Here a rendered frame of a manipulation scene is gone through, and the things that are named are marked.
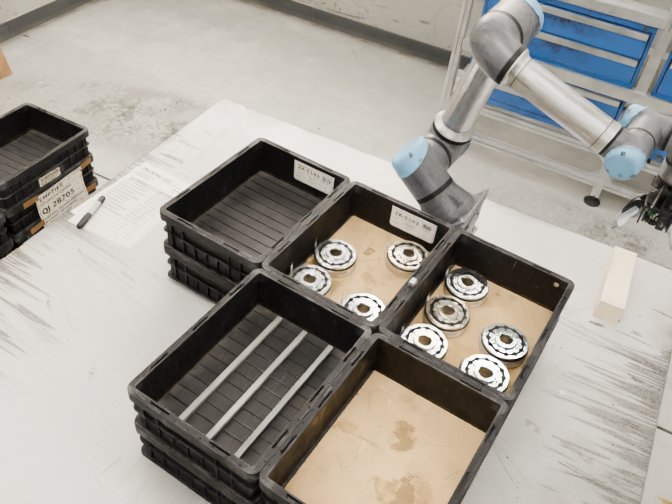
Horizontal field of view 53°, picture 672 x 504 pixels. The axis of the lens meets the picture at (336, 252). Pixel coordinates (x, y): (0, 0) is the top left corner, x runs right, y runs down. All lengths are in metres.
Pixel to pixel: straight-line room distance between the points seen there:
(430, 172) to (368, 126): 1.87
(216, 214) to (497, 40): 0.80
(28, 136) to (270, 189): 1.17
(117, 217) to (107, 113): 1.80
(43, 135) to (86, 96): 1.19
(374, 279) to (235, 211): 0.42
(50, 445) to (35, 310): 0.38
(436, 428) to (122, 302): 0.83
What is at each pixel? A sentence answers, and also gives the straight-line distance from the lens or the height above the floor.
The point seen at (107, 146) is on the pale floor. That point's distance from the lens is 3.50.
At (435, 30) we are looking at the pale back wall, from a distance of 4.36.
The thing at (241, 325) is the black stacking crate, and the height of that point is 0.83.
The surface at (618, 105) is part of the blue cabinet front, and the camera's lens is 3.28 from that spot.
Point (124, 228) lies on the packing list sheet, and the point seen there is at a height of 0.70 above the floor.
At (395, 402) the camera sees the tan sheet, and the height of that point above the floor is 0.83.
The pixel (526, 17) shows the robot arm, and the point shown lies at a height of 1.36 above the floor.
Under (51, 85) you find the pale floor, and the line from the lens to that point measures 4.03.
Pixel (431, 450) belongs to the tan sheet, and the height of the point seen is 0.83.
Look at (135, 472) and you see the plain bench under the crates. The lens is 1.48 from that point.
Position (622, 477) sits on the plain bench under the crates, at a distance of 1.64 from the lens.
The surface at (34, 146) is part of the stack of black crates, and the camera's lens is 2.69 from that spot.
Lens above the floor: 1.98
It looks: 43 degrees down
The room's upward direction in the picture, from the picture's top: 7 degrees clockwise
